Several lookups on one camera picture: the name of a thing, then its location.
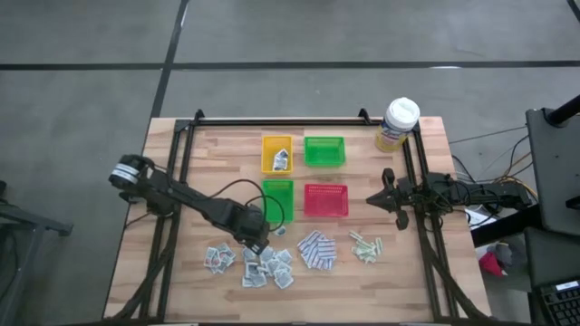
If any Lysol wipes canister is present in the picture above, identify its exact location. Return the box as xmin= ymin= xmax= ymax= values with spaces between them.
xmin=373 ymin=96 xmax=421 ymax=153

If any red cloth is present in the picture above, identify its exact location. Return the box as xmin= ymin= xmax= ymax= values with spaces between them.
xmin=478 ymin=251 xmax=508 ymax=277

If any black floor cable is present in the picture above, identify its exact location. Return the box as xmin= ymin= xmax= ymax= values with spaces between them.
xmin=451 ymin=153 xmax=477 ymax=185

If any red plastic basket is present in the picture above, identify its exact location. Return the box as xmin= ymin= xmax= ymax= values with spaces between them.
xmin=303 ymin=183 xmax=351 ymax=218

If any green plastic basket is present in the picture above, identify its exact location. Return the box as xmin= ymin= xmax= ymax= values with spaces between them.
xmin=303 ymin=136 xmax=347 ymax=168
xmin=261 ymin=178 xmax=295 ymax=225

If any black metal table frame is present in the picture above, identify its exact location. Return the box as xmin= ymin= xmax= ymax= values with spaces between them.
xmin=103 ymin=108 xmax=490 ymax=325

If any white paper sheet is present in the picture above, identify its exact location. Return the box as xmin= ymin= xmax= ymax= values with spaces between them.
xmin=465 ymin=206 xmax=498 ymax=230

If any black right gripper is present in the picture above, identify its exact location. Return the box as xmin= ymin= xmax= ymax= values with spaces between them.
xmin=365 ymin=168 xmax=427 ymax=232

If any grey cloth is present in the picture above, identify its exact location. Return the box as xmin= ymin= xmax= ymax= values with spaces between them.
xmin=491 ymin=241 xmax=525 ymax=269

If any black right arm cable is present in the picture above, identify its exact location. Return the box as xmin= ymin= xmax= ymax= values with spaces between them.
xmin=419 ymin=178 xmax=499 ymax=232

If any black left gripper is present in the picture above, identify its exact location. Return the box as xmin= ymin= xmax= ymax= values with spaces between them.
xmin=226 ymin=202 xmax=272 ymax=254

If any black pole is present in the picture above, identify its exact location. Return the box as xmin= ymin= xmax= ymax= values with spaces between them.
xmin=545 ymin=93 xmax=580 ymax=127

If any yellow plastic basket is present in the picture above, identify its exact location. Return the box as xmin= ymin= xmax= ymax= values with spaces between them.
xmin=260 ymin=134 xmax=295 ymax=176

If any black laptop keyboard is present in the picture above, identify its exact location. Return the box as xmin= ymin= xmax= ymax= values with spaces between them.
xmin=537 ymin=279 xmax=580 ymax=326

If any yellow floor cable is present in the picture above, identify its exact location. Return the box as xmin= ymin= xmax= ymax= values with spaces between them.
xmin=496 ymin=151 xmax=534 ymax=185

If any grey metal stand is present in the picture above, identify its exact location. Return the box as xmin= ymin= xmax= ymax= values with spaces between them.
xmin=0 ymin=180 xmax=74 ymax=326

